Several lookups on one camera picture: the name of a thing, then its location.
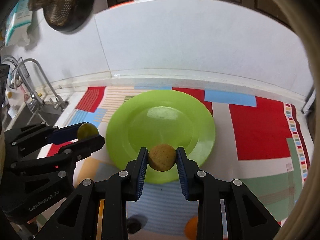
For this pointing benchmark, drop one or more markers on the black frying pan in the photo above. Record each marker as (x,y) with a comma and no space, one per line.
(78,16)

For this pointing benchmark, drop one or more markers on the small orange fruit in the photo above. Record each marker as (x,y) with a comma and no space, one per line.
(190,229)

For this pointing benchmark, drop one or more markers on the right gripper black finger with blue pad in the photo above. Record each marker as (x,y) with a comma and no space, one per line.
(221,202)
(77,217)

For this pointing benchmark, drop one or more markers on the green plastic plate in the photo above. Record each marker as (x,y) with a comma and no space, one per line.
(161,117)

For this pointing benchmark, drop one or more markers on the colourful patchwork tablecloth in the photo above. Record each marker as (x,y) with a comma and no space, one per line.
(263,142)

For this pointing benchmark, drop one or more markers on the small green-yellow fruit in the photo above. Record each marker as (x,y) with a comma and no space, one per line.
(86,130)

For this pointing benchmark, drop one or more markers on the chrome kitchen faucet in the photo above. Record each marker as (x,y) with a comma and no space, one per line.
(20,76)

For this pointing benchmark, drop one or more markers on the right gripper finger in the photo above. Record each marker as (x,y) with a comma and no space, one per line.
(64,160)
(33,137)

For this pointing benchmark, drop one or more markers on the dark plum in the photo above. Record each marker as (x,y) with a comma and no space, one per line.
(135,223)

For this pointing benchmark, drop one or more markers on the small yellow-brown fruit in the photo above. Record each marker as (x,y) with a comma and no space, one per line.
(162,157)

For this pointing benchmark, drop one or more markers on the brass mesh strainer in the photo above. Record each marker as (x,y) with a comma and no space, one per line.
(56,12)

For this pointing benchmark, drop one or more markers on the teal white paper package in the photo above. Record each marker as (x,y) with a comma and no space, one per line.
(17,24)

